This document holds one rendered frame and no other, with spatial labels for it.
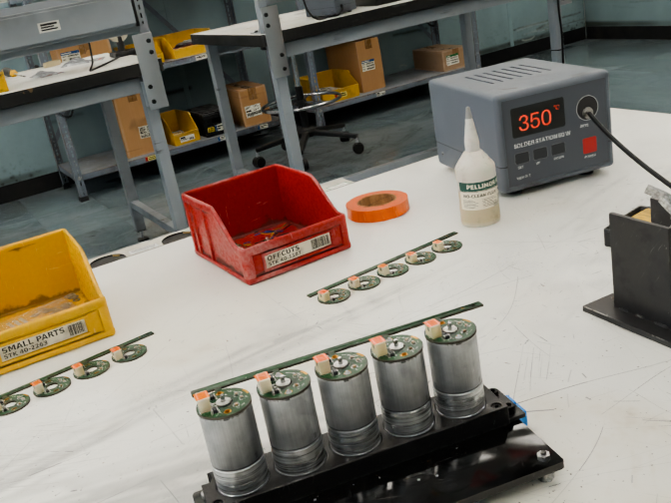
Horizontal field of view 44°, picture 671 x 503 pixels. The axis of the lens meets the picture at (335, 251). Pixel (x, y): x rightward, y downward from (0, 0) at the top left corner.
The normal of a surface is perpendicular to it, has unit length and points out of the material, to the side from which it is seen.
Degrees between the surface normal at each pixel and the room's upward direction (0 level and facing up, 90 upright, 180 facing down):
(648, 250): 90
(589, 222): 0
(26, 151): 90
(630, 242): 90
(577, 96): 90
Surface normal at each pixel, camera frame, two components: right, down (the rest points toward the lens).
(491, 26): 0.49, 0.22
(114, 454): -0.17, -0.92
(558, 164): 0.29, 0.29
